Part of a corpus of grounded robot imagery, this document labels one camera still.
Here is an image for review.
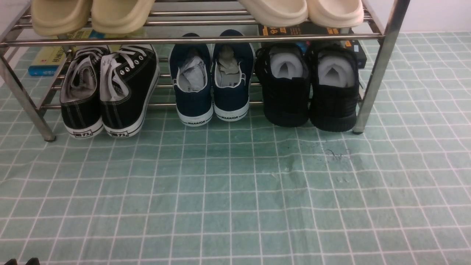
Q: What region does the black canvas sneaker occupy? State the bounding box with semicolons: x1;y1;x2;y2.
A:
99;44;160;138
60;45;110;139

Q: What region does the green grid floor mat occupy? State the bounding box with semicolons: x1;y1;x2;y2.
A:
0;32;471;265

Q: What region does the black canvas sneaker left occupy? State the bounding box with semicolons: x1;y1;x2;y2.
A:
60;45;110;139

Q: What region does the navy sneaker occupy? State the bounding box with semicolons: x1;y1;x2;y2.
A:
168;43;214;127
211;43;255;122

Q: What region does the cream slipper far right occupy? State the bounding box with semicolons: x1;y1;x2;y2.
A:
306;0;364;28

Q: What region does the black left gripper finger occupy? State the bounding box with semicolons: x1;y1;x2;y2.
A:
4;259;18;265

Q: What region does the yellow blue book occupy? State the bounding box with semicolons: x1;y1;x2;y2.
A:
28;29;105;77

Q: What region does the metal shoe rack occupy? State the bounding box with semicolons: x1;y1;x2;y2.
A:
1;0;410;142

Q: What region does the tan slipper far left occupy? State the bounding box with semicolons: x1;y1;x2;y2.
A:
30;0;92;36

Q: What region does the tan slipper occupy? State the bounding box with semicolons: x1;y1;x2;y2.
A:
91;0;155;35
30;0;92;36

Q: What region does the navy sneaker right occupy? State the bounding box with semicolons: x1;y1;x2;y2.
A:
211;43;255;122

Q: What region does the cream slipper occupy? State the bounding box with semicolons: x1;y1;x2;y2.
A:
238;0;308;27
306;0;364;28

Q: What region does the black canvas sneaker right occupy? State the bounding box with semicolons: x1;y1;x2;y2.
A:
99;44;160;138

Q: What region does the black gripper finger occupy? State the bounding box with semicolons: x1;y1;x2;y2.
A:
25;258;40;265

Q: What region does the navy sneaker left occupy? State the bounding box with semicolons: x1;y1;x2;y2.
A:
168;43;214;127

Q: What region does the black knit shoe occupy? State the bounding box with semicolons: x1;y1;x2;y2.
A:
255;43;311;127
305;42;360;133

